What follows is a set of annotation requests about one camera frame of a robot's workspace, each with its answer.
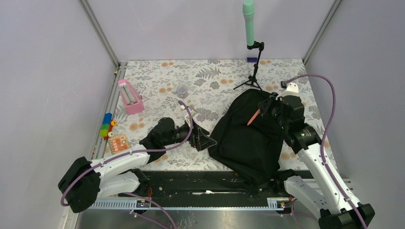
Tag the orange snack packet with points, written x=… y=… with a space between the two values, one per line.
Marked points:
x=118 y=144

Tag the colourful toy block train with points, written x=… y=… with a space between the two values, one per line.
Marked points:
x=106 y=127

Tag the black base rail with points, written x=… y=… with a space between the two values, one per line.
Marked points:
x=210 y=189

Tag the green microphone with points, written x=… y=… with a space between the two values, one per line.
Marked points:
x=248 y=11

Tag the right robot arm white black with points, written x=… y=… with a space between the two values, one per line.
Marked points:
x=335 y=206

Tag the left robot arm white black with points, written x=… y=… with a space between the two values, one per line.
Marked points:
x=86 y=181

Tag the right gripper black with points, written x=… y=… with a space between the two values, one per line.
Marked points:
x=265 y=106

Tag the pink tube container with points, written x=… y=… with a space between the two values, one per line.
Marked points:
x=254 y=116

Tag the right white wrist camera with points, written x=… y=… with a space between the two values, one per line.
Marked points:
x=291 y=90

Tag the clear small cup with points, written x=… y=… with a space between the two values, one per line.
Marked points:
x=182 y=91

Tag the floral table mat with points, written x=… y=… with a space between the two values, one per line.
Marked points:
x=212 y=86

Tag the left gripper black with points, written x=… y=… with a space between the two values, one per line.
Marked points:
x=199 y=139

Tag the pink metronome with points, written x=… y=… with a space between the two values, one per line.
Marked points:
x=132 y=100

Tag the black tripod microphone stand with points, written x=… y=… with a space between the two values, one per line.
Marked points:
x=252 y=80

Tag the black student backpack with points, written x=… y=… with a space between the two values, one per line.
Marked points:
x=252 y=151

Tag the small blue block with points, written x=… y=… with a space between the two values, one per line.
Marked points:
x=251 y=59

